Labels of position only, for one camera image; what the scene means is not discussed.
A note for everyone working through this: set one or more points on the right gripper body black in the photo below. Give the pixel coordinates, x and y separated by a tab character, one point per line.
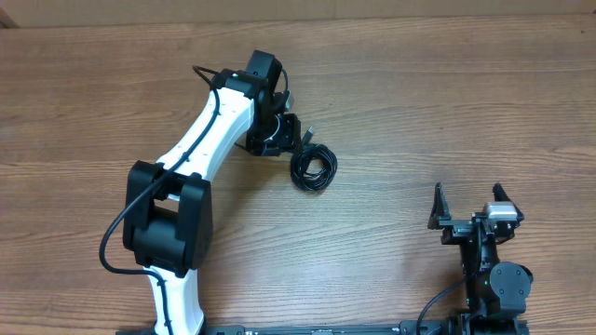
464	222

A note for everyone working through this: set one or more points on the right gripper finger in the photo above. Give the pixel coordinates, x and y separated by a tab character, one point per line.
440	212
501	196

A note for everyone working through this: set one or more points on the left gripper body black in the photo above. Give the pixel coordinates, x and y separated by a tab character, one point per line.
279	136

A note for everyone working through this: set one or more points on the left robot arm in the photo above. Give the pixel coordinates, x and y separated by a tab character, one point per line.
167	221

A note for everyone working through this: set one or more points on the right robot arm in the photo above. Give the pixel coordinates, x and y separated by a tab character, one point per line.
496	291

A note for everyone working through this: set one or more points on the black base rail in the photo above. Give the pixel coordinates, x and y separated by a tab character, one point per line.
403	328

